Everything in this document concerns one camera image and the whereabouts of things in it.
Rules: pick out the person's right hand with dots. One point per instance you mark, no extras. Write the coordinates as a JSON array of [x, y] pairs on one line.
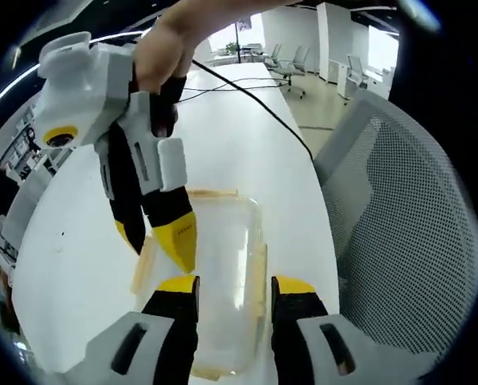
[[163, 52]]

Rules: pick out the white office chair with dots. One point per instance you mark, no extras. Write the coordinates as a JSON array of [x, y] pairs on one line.
[[355, 72], [297, 66], [274, 56]]

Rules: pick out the grey mesh office chair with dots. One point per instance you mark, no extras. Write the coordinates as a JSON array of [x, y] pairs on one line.
[[407, 224]]

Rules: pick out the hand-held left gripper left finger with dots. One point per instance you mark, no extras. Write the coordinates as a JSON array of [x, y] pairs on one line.
[[171, 321]]

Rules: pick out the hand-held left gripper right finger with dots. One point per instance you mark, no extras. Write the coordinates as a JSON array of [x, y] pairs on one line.
[[299, 321]]

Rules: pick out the storage shelf with boxes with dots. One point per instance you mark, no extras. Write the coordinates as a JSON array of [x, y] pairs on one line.
[[20, 148]]

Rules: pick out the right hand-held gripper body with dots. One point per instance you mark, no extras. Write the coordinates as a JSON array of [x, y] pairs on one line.
[[78, 92]]

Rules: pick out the clear container with yellow buckles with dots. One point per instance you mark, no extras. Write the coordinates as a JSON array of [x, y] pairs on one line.
[[223, 256]]

